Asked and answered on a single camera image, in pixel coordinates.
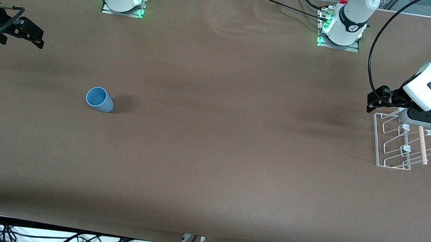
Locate black cable on table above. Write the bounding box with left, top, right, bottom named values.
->
left=251, top=0, right=334, bottom=23

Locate brown table cover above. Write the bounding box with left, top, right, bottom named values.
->
left=0, top=0, right=431, bottom=242

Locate blue plastic cup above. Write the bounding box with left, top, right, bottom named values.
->
left=84, top=85, right=116, bottom=114

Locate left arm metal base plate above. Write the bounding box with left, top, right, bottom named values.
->
left=316, top=8, right=365, bottom=53

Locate white wire cup rack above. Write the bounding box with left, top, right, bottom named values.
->
left=367, top=112, right=431, bottom=173

